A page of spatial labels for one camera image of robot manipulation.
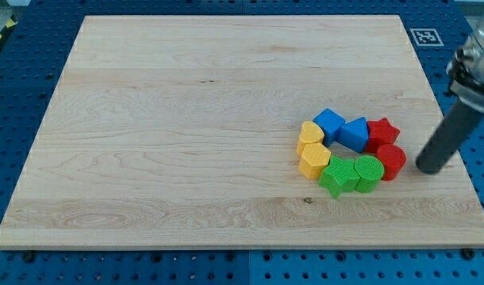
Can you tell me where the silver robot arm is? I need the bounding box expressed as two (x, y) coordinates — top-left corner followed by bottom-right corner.
(447, 16), (484, 113)

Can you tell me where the yellow heart block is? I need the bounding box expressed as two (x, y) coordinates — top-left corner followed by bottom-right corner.
(296, 120), (325, 155)

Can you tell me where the yellow hexagon block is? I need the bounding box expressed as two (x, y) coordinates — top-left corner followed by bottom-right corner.
(299, 142), (332, 179)

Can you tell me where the light wooden board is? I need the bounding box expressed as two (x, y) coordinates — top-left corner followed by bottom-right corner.
(0, 15), (484, 251)

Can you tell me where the blue cube block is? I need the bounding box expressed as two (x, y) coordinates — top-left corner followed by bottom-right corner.
(313, 108), (345, 146)

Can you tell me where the green star block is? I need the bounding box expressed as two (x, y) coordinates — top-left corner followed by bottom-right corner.
(318, 155), (360, 199)

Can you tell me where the blue triangle block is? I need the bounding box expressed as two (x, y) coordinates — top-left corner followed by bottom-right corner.
(337, 117), (369, 154)

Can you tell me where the green cylinder block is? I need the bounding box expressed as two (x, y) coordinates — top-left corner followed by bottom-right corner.
(354, 155), (385, 193)

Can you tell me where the red star block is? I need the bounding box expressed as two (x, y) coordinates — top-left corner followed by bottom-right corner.
(364, 117), (400, 153)

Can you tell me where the red cylinder block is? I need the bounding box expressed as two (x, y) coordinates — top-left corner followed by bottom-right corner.
(375, 144), (406, 181)

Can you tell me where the white fiducial marker tag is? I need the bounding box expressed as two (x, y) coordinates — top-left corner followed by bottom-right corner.
(410, 28), (444, 47)

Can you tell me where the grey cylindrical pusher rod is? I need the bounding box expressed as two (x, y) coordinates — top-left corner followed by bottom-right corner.
(415, 99), (484, 174)

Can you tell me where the yellow black hazard tape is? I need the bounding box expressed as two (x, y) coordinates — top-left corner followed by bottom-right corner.
(0, 14), (18, 51)

